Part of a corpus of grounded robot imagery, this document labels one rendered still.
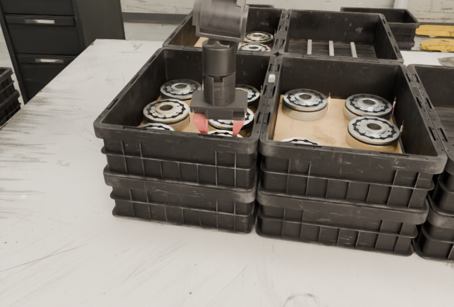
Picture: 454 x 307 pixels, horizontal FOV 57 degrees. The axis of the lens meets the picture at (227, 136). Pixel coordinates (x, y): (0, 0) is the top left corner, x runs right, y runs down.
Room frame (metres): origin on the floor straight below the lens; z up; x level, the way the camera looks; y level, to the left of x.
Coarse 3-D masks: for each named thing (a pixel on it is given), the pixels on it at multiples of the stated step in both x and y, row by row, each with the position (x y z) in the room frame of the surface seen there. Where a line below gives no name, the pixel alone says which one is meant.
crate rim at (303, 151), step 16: (368, 64) 0.91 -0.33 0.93; (384, 64) 0.90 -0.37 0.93; (400, 64) 0.90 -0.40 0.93; (272, 96) 0.74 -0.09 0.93; (416, 96) 0.74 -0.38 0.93; (272, 112) 0.68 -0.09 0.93; (432, 128) 0.62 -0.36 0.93; (272, 144) 0.57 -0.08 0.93; (288, 144) 0.57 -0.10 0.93; (304, 144) 0.57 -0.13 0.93; (432, 144) 0.57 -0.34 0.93; (320, 160) 0.55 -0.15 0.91; (336, 160) 0.55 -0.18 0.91; (352, 160) 0.54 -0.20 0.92; (368, 160) 0.54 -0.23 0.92; (384, 160) 0.53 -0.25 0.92; (400, 160) 0.53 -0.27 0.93; (416, 160) 0.53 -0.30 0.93; (432, 160) 0.52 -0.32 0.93
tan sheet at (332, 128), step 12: (336, 108) 0.87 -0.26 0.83; (276, 120) 0.81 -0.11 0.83; (288, 120) 0.81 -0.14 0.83; (300, 120) 0.81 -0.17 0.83; (324, 120) 0.81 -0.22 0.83; (336, 120) 0.81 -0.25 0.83; (348, 120) 0.81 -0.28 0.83; (276, 132) 0.77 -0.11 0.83; (288, 132) 0.77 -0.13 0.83; (300, 132) 0.77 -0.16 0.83; (312, 132) 0.77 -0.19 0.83; (324, 132) 0.77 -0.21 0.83; (336, 132) 0.77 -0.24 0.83; (324, 144) 0.72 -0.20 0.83; (336, 144) 0.72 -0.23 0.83; (348, 144) 0.72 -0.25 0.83
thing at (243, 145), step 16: (160, 48) 1.00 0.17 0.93; (176, 48) 1.00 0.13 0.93; (144, 64) 0.90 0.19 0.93; (272, 64) 0.90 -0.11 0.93; (96, 128) 0.63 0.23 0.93; (112, 128) 0.62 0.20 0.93; (128, 128) 0.62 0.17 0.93; (144, 128) 0.62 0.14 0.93; (256, 128) 0.62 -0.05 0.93; (160, 144) 0.60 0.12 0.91; (176, 144) 0.60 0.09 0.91; (192, 144) 0.59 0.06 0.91; (208, 144) 0.59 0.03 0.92; (224, 144) 0.58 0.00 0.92; (240, 144) 0.58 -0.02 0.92; (256, 144) 0.58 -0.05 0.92
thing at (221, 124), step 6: (246, 114) 0.79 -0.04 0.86; (252, 114) 0.79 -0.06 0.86; (210, 120) 0.76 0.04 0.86; (216, 120) 0.77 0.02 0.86; (222, 120) 0.76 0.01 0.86; (246, 120) 0.77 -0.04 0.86; (252, 120) 0.76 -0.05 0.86; (216, 126) 0.74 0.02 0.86; (222, 126) 0.74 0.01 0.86; (228, 126) 0.74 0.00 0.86
